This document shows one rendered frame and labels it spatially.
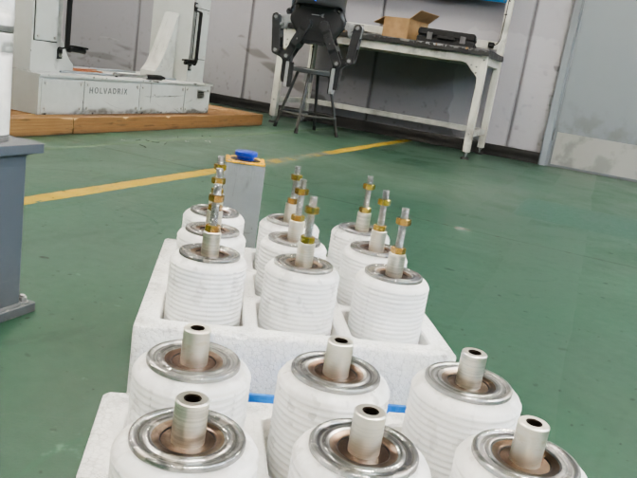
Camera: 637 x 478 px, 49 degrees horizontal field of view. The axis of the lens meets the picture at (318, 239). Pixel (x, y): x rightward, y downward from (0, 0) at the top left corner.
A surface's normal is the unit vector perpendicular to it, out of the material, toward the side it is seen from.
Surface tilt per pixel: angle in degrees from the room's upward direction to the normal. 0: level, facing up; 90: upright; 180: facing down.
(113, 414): 0
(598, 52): 90
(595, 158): 90
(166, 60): 90
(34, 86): 90
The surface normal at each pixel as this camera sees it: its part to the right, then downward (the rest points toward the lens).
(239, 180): 0.11, 0.25
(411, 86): -0.37, 0.17
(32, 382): 0.15, -0.96
